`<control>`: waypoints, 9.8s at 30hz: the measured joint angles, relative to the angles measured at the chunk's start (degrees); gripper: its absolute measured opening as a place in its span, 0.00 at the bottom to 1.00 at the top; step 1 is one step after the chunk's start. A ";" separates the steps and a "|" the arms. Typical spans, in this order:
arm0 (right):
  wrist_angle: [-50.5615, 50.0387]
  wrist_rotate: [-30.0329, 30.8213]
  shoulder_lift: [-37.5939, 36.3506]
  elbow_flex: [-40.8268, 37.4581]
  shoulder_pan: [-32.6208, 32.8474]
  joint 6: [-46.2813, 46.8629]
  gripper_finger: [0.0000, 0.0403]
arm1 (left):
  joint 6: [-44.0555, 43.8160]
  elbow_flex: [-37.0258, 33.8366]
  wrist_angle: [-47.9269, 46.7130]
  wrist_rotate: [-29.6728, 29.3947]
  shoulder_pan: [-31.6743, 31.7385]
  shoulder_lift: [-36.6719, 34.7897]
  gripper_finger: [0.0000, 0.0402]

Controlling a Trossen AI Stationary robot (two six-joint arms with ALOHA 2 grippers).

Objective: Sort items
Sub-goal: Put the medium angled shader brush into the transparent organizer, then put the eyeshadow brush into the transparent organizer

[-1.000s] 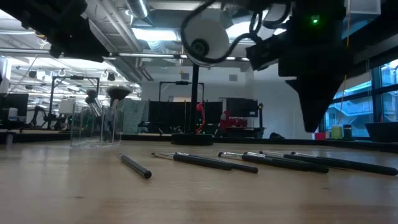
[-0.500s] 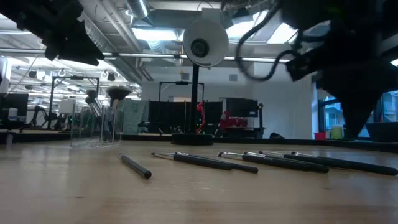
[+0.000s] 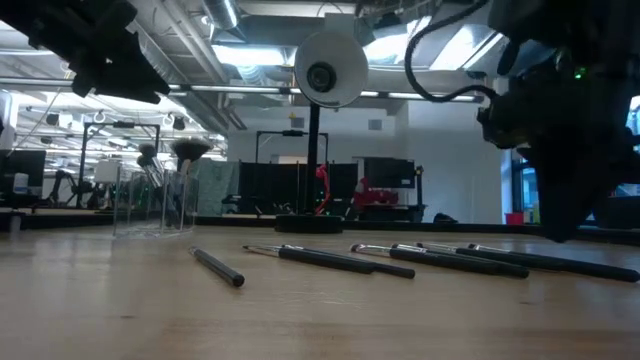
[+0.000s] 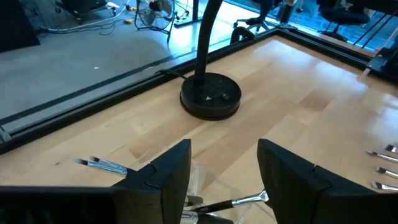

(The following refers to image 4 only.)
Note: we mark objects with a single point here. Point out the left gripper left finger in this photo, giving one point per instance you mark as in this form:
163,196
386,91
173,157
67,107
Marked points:
140,199

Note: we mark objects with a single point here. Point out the thin black makeup brush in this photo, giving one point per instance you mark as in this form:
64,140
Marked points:
388,172
109,163
392,148
385,157
387,186

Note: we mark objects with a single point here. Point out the black cabinet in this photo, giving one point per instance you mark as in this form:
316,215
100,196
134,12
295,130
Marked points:
15,28

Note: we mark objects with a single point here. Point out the clear acrylic brush holder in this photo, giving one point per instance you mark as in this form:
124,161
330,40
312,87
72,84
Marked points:
202,180

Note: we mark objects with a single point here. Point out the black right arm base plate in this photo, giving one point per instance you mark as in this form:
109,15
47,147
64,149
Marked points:
377,63

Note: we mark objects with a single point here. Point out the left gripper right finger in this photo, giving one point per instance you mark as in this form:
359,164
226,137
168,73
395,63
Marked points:
311,199

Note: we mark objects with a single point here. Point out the black aluminium table frame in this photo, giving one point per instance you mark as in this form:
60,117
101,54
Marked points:
93,105

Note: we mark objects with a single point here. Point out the person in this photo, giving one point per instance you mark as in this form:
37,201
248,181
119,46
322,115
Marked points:
264,9

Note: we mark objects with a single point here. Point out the black desk lamp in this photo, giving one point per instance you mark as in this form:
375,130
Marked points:
211,96

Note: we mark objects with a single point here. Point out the black floor stand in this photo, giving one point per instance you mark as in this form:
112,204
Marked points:
84,4

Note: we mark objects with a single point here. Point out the black chair with clothes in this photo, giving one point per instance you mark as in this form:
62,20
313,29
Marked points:
345,17

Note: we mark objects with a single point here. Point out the black floor fan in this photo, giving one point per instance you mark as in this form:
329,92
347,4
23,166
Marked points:
157,5

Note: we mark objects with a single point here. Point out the black fan makeup brush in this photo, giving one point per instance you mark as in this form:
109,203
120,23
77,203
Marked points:
245,200

